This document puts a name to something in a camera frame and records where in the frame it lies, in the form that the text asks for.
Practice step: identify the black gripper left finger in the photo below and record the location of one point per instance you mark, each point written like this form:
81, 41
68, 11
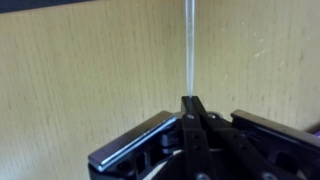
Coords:
193, 143

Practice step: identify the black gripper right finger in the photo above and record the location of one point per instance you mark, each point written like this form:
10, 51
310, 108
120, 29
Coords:
240, 146

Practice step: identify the clear plastic straw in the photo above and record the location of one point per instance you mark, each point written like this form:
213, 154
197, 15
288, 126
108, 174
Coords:
190, 50

